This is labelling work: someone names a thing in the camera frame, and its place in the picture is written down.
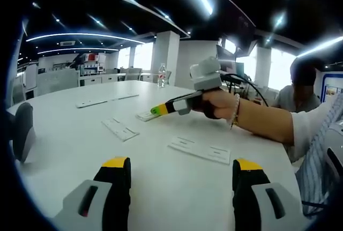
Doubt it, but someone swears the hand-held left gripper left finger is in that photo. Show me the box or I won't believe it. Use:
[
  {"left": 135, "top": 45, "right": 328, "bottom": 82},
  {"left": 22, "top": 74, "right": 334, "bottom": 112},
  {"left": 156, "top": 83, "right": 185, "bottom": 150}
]
[{"left": 52, "top": 157, "right": 132, "bottom": 231}]

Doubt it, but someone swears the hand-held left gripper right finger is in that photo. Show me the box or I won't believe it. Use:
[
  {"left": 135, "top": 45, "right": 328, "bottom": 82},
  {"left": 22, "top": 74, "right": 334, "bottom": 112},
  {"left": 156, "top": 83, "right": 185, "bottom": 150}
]
[{"left": 232, "top": 158, "right": 307, "bottom": 231}]

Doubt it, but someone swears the wide white socket holder base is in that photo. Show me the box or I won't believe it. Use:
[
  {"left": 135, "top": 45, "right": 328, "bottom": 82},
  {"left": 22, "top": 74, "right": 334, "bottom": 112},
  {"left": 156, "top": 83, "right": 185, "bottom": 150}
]
[{"left": 167, "top": 136, "right": 232, "bottom": 166}]

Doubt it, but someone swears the white slotted socket holder plate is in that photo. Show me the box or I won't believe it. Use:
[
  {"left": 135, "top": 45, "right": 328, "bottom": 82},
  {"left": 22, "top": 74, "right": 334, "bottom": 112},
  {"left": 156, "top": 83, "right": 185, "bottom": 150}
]
[{"left": 101, "top": 117, "right": 140, "bottom": 143}]

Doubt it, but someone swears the long white socket holder strip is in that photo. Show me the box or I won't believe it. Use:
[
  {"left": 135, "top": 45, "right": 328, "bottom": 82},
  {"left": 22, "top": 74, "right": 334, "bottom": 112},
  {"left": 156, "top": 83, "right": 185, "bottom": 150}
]
[{"left": 75, "top": 92, "right": 140, "bottom": 109}]

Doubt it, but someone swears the person's right hand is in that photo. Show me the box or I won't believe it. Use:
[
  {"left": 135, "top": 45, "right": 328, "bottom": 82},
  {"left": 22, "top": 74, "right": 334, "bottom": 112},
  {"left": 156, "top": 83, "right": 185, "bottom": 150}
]
[{"left": 202, "top": 87, "right": 240, "bottom": 121}]

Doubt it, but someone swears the desk computer monitor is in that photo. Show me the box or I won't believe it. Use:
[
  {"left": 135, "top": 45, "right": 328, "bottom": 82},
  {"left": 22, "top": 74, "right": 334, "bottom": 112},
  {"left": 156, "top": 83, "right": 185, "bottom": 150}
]
[{"left": 216, "top": 43, "right": 237, "bottom": 74}]

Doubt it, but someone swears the small clear water bottle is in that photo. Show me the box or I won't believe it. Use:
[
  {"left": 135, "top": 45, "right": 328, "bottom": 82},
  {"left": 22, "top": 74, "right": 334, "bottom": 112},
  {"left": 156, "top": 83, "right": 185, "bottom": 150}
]
[{"left": 157, "top": 62, "right": 168, "bottom": 88}]

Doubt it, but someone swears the grey office chair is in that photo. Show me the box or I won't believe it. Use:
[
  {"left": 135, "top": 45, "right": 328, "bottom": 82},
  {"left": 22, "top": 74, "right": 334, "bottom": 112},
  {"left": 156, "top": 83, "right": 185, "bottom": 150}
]
[{"left": 125, "top": 67, "right": 143, "bottom": 82}]

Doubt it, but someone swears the hanging dark screen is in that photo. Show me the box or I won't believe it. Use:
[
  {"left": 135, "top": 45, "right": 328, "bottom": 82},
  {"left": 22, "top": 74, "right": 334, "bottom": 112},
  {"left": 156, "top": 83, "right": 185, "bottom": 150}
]
[{"left": 217, "top": 0, "right": 259, "bottom": 55}]

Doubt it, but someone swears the person's striped shirt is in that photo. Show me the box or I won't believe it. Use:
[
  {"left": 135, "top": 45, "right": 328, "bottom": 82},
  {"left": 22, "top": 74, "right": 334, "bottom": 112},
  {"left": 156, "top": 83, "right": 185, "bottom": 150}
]
[{"left": 299, "top": 93, "right": 343, "bottom": 219}]

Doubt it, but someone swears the white low cabinet row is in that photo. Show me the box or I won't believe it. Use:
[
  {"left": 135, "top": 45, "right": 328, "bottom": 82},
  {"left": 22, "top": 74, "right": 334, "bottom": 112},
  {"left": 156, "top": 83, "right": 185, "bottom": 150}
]
[{"left": 78, "top": 73, "right": 127, "bottom": 86}]

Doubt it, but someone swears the shelf with boxes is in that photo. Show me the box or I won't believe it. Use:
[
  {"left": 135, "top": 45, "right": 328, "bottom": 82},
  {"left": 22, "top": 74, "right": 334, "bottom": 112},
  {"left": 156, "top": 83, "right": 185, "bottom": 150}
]
[{"left": 78, "top": 52, "right": 107, "bottom": 78}]

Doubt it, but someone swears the dark grey rounded object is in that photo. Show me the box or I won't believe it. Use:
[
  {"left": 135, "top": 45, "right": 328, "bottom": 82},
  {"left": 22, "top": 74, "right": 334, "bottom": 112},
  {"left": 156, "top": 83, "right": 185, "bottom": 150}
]
[{"left": 5, "top": 102, "right": 37, "bottom": 163}]

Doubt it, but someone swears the thin curved ceiling light strip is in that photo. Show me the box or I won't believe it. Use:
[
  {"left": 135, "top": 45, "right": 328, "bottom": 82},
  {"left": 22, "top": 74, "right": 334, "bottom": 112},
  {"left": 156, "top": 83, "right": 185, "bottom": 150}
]
[{"left": 26, "top": 33, "right": 147, "bottom": 45}]

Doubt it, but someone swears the grey desk partition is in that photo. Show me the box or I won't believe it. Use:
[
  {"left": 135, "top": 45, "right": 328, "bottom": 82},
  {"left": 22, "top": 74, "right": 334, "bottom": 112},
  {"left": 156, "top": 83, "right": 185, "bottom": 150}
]
[{"left": 35, "top": 69, "right": 79, "bottom": 96}]

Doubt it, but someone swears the white board on stand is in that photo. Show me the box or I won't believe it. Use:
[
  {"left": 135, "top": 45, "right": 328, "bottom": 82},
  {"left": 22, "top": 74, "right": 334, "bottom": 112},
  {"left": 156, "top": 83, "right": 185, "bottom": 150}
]
[{"left": 25, "top": 64, "right": 39, "bottom": 90}]

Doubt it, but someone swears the beaded bracelet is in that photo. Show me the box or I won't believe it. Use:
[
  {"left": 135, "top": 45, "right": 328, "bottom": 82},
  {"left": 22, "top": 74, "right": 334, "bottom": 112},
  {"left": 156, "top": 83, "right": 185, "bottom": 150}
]
[{"left": 229, "top": 93, "right": 241, "bottom": 130}]

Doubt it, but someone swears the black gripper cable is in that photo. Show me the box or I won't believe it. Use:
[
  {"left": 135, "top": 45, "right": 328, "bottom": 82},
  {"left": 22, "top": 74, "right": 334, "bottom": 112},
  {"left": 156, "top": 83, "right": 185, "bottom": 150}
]
[{"left": 219, "top": 73, "right": 269, "bottom": 107}]

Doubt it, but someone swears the thin black device cable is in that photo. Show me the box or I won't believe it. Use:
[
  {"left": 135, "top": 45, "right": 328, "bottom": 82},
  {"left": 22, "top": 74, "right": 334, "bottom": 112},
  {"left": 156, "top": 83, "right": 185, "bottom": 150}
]
[{"left": 301, "top": 199, "right": 331, "bottom": 208}]

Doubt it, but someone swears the blue framed wall board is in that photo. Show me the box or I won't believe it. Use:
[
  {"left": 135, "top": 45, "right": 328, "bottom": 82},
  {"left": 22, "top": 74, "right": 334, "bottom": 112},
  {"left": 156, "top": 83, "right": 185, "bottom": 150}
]
[{"left": 320, "top": 71, "right": 343, "bottom": 103}]

